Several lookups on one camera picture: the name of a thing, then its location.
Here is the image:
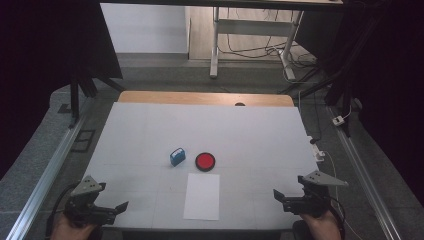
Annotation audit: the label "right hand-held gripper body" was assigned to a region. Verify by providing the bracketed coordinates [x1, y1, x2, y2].
[282, 170, 350, 219]

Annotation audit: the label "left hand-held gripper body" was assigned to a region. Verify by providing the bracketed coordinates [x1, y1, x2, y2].
[63, 175, 118, 228]

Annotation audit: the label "blue stamp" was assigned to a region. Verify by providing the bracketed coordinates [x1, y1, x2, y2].
[169, 147, 187, 168]

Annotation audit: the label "round red ink pad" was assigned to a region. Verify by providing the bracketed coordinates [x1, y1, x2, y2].
[194, 152, 217, 173]

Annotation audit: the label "person's right hand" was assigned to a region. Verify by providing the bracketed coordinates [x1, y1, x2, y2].
[299, 209, 343, 240]

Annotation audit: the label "person's left hand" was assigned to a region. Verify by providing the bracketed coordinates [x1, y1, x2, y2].
[49, 213, 98, 240]

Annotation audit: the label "white paper sheet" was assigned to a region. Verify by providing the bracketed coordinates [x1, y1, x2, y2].
[182, 172, 221, 221]

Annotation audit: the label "white table cover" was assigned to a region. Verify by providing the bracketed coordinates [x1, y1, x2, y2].
[77, 101, 320, 232]

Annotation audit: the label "black stand legs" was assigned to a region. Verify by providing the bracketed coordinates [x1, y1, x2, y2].
[67, 75, 126, 130]

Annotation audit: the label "black curtain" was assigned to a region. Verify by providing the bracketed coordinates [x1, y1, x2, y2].
[0, 0, 124, 181]
[294, 0, 424, 208]

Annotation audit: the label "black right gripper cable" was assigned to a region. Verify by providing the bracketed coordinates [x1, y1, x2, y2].
[326, 195, 346, 240]

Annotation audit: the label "thin white cable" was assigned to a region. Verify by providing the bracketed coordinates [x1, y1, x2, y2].
[319, 150, 365, 240]

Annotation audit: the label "aluminium floor rail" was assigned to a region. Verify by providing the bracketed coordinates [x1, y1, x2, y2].
[327, 105, 403, 240]
[5, 111, 91, 240]

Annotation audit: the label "black floor cables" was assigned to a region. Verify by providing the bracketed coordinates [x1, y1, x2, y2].
[216, 7, 321, 96]

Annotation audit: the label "white desk frame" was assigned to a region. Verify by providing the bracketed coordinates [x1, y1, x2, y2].
[209, 6, 305, 82]

